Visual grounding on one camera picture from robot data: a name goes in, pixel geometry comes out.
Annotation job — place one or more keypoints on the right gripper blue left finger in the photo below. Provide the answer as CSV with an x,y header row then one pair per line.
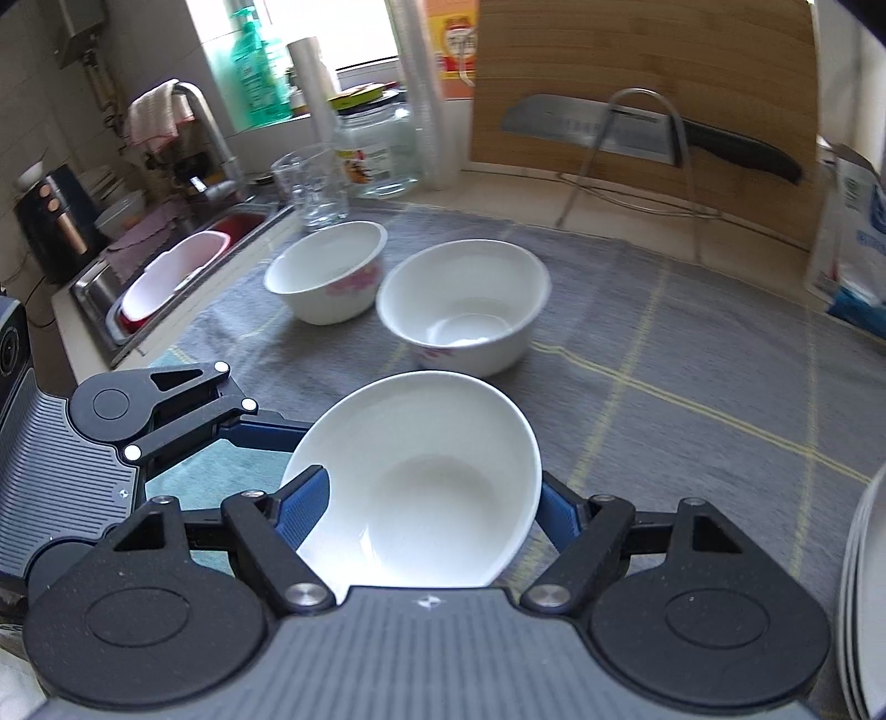
x,y
267,530

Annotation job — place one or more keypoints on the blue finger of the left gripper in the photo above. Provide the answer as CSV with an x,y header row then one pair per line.
x,y
264,431

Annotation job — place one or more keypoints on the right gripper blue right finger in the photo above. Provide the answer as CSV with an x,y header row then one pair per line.
x,y
588,535

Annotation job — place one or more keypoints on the white bowl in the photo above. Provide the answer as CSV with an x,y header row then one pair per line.
x,y
434,481
466,306
330,276

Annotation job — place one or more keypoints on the white plate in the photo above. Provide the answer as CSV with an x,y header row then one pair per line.
x,y
860,618

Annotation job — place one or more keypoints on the red basin in sink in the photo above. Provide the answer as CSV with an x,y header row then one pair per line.
x,y
170,272

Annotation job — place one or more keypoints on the steel sink faucet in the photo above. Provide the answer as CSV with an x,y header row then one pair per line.
x,y
205,169

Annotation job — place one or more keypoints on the black air fryer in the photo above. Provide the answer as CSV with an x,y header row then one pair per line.
x,y
58,220

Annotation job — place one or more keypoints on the clear drinking glass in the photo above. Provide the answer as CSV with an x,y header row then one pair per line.
x,y
312,182

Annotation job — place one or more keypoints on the glass jar with lid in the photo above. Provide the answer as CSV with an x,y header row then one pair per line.
x,y
375,142

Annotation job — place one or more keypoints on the green dish soap bottle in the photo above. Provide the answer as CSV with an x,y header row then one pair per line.
x,y
254,69

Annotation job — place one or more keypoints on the pink cloth on faucet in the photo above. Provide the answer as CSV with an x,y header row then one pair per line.
x,y
154,118

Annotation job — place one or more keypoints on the white blue salt bag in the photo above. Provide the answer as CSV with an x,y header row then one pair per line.
x,y
846,267

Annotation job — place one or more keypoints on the plastic wrap roll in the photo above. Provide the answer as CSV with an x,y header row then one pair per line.
x,y
317,85

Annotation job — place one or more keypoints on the stack of plastic cups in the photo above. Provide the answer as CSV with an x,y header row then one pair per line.
x,y
436,143

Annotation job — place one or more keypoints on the orange oil jug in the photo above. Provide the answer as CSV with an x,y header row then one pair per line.
x,y
453,34

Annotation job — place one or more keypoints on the bamboo cutting board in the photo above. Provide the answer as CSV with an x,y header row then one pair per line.
x,y
746,67

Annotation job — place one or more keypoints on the metal wire board rack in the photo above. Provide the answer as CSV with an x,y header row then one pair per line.
x,y
644,159

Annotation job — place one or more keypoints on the kitchen knife black handle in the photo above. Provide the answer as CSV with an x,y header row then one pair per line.
x,y
572,120

